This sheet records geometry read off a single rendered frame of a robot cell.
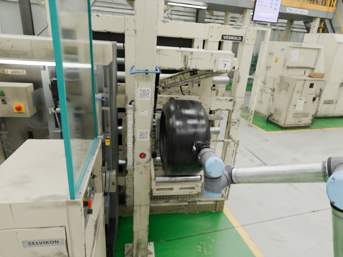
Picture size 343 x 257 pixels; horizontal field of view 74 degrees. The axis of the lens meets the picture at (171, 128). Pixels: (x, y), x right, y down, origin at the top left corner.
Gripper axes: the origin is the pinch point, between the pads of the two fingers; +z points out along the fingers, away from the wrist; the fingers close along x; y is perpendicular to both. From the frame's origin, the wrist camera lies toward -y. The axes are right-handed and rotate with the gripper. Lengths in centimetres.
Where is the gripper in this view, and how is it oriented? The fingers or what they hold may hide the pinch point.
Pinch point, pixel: (196, 147)
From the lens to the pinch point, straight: 145.7
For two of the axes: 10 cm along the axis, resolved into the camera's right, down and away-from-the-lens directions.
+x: -9.9, -0.1, -1.6
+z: -1.5, -2.5, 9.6
